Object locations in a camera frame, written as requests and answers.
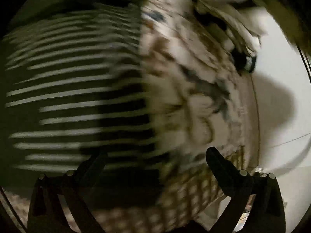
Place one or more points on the black grey striped garment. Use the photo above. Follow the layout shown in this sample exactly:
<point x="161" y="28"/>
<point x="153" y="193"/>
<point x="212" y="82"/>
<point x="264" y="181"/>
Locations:
<point x="71" y="86"/>

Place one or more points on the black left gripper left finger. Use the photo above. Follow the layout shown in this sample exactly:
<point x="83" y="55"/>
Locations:
<point x="77" y="184"/>

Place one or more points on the floral patterned bedsheet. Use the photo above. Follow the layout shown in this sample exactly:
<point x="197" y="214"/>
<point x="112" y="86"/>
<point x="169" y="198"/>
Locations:
<point x="195" y="99"/>

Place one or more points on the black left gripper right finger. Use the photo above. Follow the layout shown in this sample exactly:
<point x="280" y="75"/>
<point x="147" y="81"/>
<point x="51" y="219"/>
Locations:
<point x="234" y="183"/>

